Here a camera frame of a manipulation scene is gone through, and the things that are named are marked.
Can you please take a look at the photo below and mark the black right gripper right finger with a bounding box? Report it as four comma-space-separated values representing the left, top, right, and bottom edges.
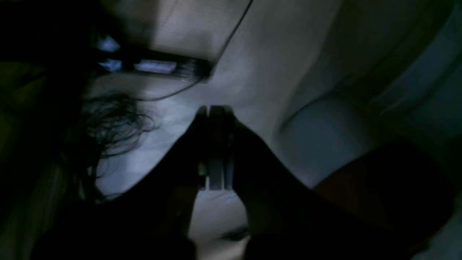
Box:
218, 106, 410, 260

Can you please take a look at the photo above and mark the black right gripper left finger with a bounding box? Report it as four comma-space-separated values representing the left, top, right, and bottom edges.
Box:
30, 105, 218, 260

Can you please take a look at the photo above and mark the black power strip floor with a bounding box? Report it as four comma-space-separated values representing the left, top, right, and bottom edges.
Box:
94, 36, 212, 79

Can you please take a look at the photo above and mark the tangled black cable bundle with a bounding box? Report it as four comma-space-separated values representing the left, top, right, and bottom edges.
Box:
61, 90, 159, 181

